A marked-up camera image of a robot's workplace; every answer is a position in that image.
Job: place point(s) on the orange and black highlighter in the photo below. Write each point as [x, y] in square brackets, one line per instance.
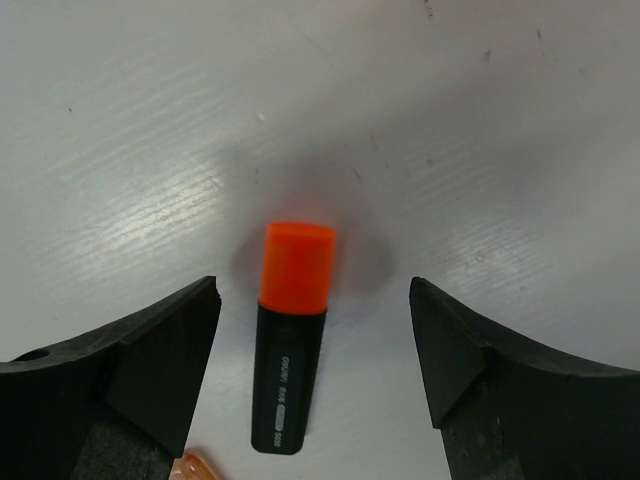
[292, 308]

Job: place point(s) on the orange translucent case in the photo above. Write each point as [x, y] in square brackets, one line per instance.
[195, 464]

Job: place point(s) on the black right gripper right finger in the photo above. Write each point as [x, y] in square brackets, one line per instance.
[509, 407]

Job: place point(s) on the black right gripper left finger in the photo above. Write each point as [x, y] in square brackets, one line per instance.
[114, 403]

